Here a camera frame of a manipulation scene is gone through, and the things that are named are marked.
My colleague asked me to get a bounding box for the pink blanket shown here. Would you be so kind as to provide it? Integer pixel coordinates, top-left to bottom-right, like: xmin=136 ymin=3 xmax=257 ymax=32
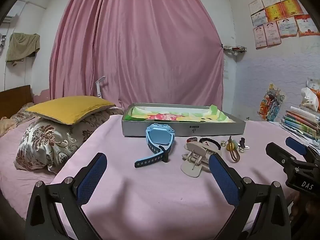
xmin=50 ymin=115 xmax=310 ymax=240

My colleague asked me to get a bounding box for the floral quilt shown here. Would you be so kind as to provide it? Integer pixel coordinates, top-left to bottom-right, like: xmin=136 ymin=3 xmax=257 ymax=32
xmin=0 ymin=102 xmax=35 ymax=137

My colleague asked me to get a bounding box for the stack of books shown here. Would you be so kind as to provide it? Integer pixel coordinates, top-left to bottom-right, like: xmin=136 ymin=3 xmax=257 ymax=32
xmin=281 ymin=106 xmax=320 ymax=140

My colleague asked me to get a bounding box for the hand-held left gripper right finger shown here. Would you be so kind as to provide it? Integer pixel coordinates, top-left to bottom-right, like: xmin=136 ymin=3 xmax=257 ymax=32
xmin=209 ymin=154 xmax=292 ymax=240

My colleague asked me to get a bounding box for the black cord bracelet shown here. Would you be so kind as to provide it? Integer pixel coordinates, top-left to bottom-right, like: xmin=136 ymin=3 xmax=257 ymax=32
xmin=199 ymin=137 xmax=222 ymax=150

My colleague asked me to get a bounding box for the pink curtain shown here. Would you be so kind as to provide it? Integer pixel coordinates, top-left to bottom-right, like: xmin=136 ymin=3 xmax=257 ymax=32
xmin=49 ymin=0 xmax=224 ymax=110

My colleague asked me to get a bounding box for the white plastic tissue pack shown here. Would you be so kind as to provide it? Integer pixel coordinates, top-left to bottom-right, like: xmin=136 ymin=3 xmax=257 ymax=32
xmin=300 ymin=79 xmax=320 ymax=112

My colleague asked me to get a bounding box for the group of wall certificates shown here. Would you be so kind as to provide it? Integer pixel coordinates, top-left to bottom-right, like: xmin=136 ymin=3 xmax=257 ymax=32
xmin=249 ymin=0 xmax=320 ymax=50

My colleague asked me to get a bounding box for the blue smart watch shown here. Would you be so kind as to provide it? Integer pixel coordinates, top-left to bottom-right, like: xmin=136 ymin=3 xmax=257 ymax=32
xmin=134 ymin=123 xmax=177 ymax=168

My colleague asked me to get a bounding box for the wire wall shelf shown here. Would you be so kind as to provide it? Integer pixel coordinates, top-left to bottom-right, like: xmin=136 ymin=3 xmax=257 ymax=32
xmin=222 ymin=45 xmax=247 ymax=53

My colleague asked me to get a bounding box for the colourful wall poster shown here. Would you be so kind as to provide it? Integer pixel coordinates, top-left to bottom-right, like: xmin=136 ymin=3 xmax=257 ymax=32
xmin=257 ymin=84 xmax=285 ymax=122

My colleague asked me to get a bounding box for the yellow pillow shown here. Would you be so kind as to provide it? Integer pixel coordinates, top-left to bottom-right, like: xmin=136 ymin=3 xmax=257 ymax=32
xmin=25 ymin=96 xmax=116 ymax=125

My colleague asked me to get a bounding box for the green hanging cloth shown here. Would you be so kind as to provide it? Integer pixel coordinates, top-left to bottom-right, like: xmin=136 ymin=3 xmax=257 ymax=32
xmin=5 ymin=32 xmax=40 ymax=64

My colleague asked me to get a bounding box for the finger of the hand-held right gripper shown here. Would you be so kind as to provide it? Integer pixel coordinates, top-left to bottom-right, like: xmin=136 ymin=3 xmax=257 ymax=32
xmin=265 ymin=142 xmax=304 ymax=173
xmin=285 ymin=137 xmax=318 ymax=161

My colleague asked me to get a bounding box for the wooden headboard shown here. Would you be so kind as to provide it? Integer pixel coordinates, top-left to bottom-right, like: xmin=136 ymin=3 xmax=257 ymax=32
xmin=0 ymin=85 xmax=34 ymax=119

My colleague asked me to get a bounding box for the beige hair claw clip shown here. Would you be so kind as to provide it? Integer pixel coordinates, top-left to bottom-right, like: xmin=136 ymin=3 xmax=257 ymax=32
xmin=180 ymin=141 xmax=223 ymax=178

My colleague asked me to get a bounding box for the colourful painted paper lining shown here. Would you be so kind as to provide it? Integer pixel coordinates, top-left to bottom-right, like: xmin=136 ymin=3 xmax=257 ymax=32
xmin=125 ymin=104 xmax=235 ymax=123

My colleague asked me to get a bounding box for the pink bed sheet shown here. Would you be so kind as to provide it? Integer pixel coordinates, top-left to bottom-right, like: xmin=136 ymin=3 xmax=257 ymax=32
xmin=0 ymin=127 xmax=70 ymax=218

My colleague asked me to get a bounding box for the grey cardboard box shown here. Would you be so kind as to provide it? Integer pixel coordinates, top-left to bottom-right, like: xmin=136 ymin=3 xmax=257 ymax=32
xmin=122 ymin=102 xmax=247 ymax=137

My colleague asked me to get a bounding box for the brown hair tie green bead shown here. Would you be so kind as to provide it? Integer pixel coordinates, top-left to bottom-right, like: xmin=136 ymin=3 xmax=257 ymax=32
xmin=226 ymin=136 xmax=242 ymax=162

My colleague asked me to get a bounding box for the floral brown pillow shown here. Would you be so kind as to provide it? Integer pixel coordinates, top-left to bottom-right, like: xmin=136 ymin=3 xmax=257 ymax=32
xmin=14 ymin=107 xmax=125 ymax=173

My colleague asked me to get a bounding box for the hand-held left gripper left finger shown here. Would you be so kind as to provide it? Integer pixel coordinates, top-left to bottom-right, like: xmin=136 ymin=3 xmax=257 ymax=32
xmin=25 ymin=152 xmax=108 ymax=240

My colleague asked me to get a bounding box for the white folding lamp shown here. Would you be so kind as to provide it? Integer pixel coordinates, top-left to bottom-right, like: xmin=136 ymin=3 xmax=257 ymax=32
xmin=95 ymin=76 xmax=106 ymax=98

